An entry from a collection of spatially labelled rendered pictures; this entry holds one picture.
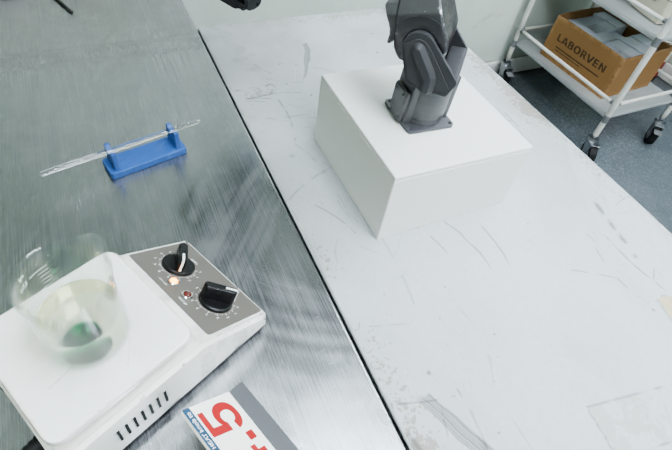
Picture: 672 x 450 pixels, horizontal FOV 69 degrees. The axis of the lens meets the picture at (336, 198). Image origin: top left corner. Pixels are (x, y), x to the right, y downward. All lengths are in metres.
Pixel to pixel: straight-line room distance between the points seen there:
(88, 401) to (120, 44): 0.64
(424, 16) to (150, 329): 0.38
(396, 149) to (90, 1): 0.69
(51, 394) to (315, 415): 0.22
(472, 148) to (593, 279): 0.22
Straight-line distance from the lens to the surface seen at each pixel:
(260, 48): 0.90
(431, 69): 0.53
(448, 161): 0.56
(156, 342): 0.43
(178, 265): 0.49
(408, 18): 0.53
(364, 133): 0.57
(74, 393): 0.42
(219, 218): 0.61
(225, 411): 0.47
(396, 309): 0.55
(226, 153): 0.68
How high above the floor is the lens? 1.36
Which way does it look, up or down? 47 degrees down
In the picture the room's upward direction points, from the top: 10 degrees clockwise
